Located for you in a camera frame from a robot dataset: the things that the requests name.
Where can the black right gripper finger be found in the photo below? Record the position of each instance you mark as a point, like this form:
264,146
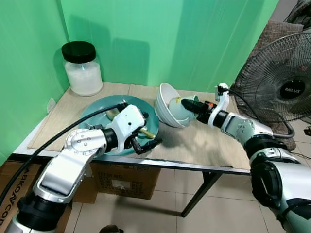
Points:
193,112
190,103

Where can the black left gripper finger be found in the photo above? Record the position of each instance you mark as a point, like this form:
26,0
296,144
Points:
151,144
145,116

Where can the gold metal cutlery piece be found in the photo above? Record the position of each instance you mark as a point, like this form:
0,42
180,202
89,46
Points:
147,132

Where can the pale green cup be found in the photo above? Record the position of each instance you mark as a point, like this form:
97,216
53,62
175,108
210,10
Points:
177,114

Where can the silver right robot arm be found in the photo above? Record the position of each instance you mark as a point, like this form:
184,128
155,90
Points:
272,179

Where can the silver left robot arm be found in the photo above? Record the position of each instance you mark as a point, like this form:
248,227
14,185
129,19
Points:
68,165

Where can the white ceramic bowl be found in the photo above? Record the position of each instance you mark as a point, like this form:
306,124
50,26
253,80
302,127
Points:
164,104

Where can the beige woven table mat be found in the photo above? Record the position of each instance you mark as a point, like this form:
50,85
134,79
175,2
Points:
209,145

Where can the small brown cardboard box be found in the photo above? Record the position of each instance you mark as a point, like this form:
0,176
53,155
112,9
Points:
126,182

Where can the teal round plate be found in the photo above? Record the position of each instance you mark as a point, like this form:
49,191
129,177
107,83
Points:
97,108

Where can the glass jar with black lid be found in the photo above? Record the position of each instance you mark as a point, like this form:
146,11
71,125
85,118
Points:
83,77

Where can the black standing fan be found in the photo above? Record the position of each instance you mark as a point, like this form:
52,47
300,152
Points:
291,91

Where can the dark robot foot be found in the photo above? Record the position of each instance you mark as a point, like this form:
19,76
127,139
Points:
111,229

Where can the black floor power strip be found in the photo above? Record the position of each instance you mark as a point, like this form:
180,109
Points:
307,131

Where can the large printed cardboard box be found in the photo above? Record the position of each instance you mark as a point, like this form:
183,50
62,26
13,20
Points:
7,170

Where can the dark small fan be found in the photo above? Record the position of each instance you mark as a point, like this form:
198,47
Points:
301,12

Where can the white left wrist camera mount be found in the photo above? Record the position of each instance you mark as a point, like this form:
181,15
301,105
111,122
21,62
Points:
127,120

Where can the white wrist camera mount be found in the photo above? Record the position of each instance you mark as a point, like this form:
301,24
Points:
223,97
127,120

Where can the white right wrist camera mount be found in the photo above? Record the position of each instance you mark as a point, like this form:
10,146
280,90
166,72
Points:
223,97

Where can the black metal table frame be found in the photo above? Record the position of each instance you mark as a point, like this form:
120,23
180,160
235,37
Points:
201,191

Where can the white wall socket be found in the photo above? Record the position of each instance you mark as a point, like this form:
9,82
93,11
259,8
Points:
51,105

